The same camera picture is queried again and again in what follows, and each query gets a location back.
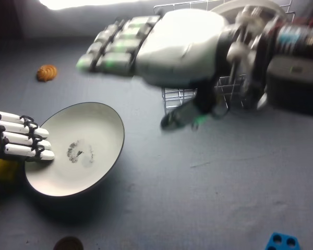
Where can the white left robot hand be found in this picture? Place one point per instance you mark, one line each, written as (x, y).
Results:
(13, 135)

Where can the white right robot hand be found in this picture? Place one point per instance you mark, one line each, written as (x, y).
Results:
(177, 47)

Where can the yellow rectangular block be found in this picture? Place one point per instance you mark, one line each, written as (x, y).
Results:
(5, 170)

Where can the orange swirl cookie toy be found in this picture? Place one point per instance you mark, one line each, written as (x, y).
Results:
(47, 73)

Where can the brown round cookie toy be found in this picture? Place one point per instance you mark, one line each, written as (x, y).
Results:
(67, 244)

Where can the grey table cloth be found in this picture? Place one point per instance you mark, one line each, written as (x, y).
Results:
(185, 195)

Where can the blue pentagon block with holes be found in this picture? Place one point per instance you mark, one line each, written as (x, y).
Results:
(283, 242)

